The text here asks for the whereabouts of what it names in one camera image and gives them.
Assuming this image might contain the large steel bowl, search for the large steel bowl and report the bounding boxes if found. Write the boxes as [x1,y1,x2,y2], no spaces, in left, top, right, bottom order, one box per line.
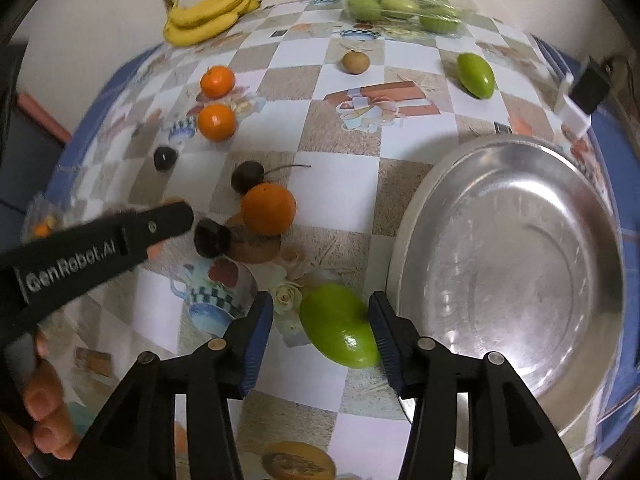
[385,133,627,466]

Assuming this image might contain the black charger block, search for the black charger block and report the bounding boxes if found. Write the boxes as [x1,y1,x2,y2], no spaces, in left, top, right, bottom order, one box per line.
[568,55,615,115]

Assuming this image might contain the small orange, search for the small orange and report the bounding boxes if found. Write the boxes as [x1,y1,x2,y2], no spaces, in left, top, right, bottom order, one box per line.
[200,65,235,100]
[198,103,236,142]

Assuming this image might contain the person's left hand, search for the person's left hand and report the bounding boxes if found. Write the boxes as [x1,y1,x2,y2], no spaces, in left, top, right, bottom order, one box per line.
[2,332,80,460]

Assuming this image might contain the white charger dock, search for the white charger dock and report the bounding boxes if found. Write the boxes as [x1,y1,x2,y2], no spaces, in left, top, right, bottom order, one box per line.
[553,58,591,138]

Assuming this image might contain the blue cloth table cover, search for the blue cloth table cover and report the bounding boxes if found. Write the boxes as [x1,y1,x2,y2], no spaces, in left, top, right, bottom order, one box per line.
[534,34,640,461]

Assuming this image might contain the patterned checkered tablecloth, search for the patterned checkered tablecloth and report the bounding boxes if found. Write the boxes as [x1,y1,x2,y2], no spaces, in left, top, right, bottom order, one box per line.
[46,0,577,479]

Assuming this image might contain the large orange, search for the large orange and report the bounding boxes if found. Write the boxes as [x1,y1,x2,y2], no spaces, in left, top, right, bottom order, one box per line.
[240,182,297,236]

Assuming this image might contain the brown longan fruit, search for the brown longan fruit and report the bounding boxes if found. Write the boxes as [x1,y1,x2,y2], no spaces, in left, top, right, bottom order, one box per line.
[341,50,371,75]

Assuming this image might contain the yellow banana bunch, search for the yellow banana bunch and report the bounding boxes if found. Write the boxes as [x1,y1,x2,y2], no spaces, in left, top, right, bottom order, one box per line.
[163,0,262,48]

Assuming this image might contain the green mango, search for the green mango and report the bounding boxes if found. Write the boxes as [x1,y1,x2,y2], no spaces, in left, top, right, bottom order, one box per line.
[457,52,496,100]
[299,282,380,368]

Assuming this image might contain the clear plastic fruit tray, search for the clear plastic fruit tray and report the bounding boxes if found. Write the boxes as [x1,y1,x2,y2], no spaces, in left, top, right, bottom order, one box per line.
[341,0,477,36]

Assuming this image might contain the bag of small fruits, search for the bag of small fruits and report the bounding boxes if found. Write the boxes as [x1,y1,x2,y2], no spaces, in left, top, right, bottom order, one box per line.
[21,193,64,243]

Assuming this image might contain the dark cherry with stem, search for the dark cherry with stem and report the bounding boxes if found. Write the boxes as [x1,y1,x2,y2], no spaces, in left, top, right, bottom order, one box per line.
[231,160,310,196]

